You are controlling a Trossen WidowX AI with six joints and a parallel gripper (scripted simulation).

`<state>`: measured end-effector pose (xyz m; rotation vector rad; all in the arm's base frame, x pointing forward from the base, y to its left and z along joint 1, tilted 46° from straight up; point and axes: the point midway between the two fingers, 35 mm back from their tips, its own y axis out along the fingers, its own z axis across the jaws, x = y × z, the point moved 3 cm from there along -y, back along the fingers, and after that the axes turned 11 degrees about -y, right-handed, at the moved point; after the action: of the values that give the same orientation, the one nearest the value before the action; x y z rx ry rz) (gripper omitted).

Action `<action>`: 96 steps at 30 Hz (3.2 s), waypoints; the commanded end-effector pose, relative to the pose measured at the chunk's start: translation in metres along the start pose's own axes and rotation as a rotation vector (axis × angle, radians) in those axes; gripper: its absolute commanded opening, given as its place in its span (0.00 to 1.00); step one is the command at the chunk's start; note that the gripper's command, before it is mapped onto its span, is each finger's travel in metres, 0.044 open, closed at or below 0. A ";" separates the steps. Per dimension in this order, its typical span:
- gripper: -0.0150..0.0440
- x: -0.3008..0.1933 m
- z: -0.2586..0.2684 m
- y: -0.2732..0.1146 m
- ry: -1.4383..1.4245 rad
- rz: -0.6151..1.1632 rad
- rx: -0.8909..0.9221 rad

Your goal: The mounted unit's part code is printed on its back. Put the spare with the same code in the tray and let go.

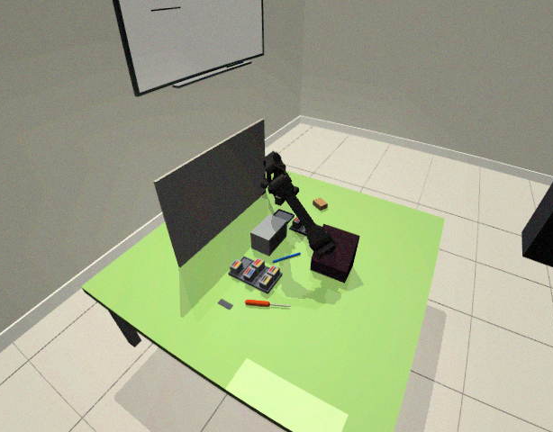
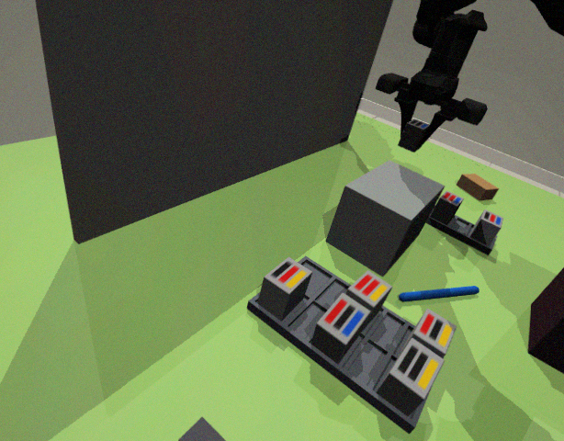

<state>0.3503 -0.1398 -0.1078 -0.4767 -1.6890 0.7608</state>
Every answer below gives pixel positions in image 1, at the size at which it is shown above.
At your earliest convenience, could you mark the orange-handled screwdriver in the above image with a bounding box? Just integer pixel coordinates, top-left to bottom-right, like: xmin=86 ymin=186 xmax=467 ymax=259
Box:
xmin=245 ymin=300 xmax=291 ymax=307

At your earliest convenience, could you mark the brown rectangular block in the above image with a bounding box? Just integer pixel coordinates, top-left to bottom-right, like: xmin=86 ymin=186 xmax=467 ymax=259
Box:
xmin=313 ymin=197 xmax=328 ymax=211

